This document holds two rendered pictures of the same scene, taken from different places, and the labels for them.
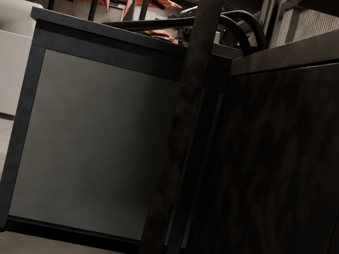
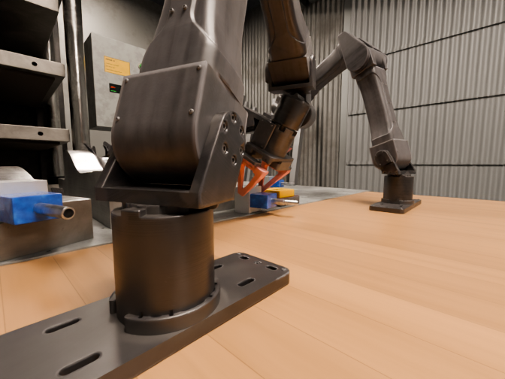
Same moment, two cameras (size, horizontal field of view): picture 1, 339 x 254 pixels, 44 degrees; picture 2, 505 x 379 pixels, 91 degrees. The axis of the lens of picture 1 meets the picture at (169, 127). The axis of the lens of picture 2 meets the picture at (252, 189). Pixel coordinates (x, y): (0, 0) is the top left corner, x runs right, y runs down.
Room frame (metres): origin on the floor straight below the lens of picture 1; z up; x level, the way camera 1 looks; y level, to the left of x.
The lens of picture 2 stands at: (2.61, -0.29, 0.90)
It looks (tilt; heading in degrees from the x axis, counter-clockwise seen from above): 6 degrees down; 143
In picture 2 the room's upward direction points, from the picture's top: straight up
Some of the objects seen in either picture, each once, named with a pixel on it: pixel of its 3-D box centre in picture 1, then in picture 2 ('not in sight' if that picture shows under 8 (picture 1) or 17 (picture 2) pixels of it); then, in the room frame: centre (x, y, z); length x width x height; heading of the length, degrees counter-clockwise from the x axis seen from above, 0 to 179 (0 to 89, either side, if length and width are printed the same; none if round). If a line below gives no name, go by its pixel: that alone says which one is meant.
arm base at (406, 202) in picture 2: not in sight; (397, 190); (2.34, 0.35, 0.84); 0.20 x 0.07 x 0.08; 100
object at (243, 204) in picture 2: not in sight; (267, 200); (2.23, 0.04, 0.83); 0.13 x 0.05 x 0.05; 21
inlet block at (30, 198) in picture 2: not in sight; (35, 207); (2.26, -0.32, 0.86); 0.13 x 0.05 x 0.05; 25
